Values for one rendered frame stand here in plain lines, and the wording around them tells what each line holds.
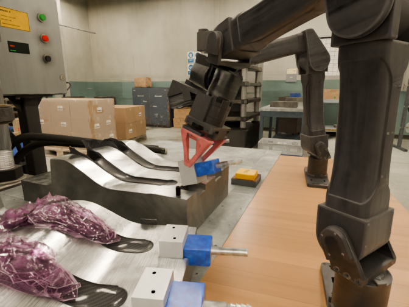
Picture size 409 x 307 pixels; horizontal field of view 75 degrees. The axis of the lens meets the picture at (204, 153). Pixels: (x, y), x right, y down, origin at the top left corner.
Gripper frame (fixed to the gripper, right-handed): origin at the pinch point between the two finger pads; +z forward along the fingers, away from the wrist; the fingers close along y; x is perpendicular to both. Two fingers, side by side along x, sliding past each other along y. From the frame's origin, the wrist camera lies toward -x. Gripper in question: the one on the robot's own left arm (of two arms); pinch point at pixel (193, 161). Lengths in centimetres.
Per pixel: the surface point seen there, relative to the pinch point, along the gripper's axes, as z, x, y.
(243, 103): -3, -110, -385
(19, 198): 32, -42, 6
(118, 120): 115, -309, -342
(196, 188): 6.5, 1.9, -3.2
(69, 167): 13.7, -25.6, 7.4
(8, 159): 33, -65, -4
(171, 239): 6.3, 8.6, 18.3
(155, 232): 10.3, 3.8, 13.5
